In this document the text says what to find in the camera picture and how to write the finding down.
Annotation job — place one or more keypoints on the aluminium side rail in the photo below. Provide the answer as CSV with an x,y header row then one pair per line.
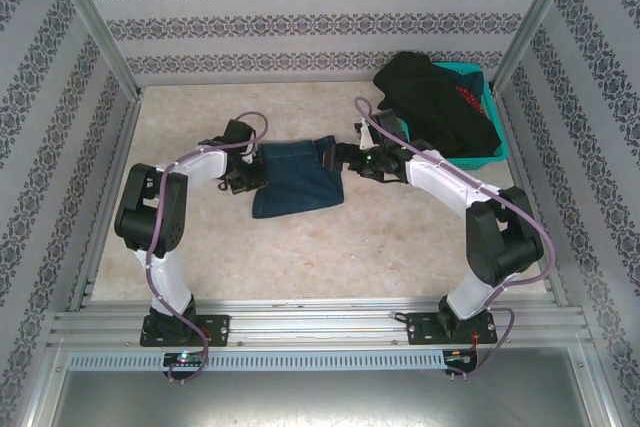
x,y
522,169
122,147

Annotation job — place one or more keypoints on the steel sheet panel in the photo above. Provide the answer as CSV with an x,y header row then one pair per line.
x,y
320,402

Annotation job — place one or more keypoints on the black skirt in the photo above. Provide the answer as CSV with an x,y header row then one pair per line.
x,y
430,97

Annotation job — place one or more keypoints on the aluminium frame post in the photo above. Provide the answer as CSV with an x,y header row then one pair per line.
x,y
534,17
95,17

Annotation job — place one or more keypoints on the left circuit board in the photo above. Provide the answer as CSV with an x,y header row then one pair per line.
x,y
182,358

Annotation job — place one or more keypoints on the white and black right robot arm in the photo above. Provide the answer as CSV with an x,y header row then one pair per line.
x,y
440,177

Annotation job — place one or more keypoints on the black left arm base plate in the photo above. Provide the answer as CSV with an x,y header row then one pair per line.
x,y
217,329

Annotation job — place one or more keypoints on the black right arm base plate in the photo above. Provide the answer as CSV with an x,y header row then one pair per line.
x,y
420,329

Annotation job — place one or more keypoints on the circuit board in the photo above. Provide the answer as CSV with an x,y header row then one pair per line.
x,y
460,357
182,358

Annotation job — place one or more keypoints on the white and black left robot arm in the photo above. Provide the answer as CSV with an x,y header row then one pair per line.
x,y
200,167

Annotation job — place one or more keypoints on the right circuit board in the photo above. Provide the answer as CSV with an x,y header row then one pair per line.
x,y
460,357

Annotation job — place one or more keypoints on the aluminium mounting rail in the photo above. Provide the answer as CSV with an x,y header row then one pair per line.
x,y
320,322

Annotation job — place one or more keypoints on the teal plastic basket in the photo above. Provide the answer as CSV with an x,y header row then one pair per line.
x,y
480,161

